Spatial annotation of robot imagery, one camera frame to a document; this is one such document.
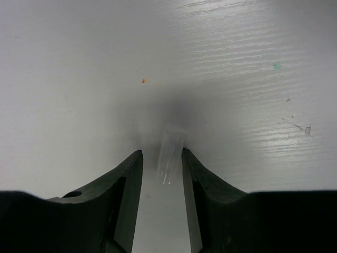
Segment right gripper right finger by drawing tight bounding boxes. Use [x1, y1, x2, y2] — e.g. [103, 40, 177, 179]
[182, 149, 336, 252]

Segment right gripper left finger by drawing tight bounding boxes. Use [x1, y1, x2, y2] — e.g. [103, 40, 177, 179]
[1, 150, 143, 252]

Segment small white eraser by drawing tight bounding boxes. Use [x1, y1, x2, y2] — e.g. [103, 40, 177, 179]
[156, 125, 186, 185]

